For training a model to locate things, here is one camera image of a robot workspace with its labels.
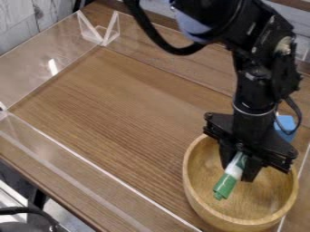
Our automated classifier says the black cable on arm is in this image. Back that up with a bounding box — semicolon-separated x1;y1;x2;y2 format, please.
122;0;219;56

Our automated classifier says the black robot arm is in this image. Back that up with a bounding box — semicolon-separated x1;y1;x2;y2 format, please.
168;0;301;182

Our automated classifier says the clear acrylic barrier wall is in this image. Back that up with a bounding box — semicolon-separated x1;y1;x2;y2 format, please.
0;16;240;232

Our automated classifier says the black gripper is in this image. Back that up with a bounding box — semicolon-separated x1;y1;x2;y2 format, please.
203;111;297;182

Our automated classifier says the green white Expo marker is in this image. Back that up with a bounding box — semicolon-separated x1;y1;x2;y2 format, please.
212;151;247;200

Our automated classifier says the blue sponge block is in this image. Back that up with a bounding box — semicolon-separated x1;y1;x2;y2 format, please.
273;115;295;142

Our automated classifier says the brown wooden bowl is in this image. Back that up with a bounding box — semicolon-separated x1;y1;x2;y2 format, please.
182;135;299;232

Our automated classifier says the black equipment lower left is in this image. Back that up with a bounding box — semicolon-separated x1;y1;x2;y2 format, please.
0;206;61;232

